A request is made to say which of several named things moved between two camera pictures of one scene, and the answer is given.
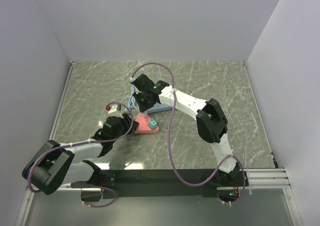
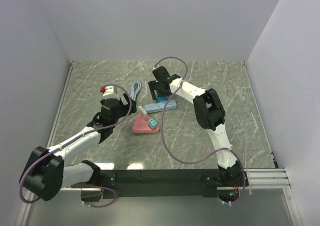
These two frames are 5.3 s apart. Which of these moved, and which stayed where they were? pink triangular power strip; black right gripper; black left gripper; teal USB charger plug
Moved: black right gripper; black left gripper
Stayed: pink triangular power strip; teal USB charger plug
